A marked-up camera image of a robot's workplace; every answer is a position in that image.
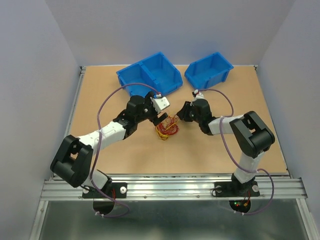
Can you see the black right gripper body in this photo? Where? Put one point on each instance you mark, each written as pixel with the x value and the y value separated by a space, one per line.
pixel 192 116

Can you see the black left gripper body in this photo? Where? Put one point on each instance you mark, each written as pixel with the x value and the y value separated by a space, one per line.
pixel 149 111

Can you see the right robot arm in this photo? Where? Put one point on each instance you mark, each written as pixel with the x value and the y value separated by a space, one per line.
pixel 252 135

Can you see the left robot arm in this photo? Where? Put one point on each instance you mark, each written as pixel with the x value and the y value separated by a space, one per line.
pixel 77 157

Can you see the blue bin middle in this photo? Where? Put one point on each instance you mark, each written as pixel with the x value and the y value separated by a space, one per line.
pixel 163 74

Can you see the blue bin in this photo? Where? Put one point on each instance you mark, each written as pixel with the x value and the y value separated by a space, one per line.
pixel 208 71
pixel 163 74

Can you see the blue bin right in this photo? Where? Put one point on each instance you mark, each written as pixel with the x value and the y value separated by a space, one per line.
pixel 208 71

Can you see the metal sheet front panel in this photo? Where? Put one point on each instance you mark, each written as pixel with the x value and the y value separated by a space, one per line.
pixel 284 219

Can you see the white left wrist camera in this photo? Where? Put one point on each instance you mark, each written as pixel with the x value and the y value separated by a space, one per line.
pixel 160 103

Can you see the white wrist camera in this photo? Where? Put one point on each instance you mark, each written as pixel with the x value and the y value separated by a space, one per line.
pixel 197 95
pixel 160 103

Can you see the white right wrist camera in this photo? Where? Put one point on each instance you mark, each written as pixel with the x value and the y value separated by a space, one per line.
pixel 197 95

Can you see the aluminium front rail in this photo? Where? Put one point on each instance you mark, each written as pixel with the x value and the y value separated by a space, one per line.
pixel 164 187

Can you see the aluminium rail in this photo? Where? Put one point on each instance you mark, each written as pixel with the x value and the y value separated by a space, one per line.
pixel 72 120
pixel 164 187

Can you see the aluminium left side rail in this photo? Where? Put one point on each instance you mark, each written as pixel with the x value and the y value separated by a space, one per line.
pixel 72 120

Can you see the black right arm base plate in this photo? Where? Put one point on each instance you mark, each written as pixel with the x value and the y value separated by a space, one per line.
pixel 232 189

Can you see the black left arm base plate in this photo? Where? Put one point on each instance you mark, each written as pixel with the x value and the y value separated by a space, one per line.
pixel 117 190

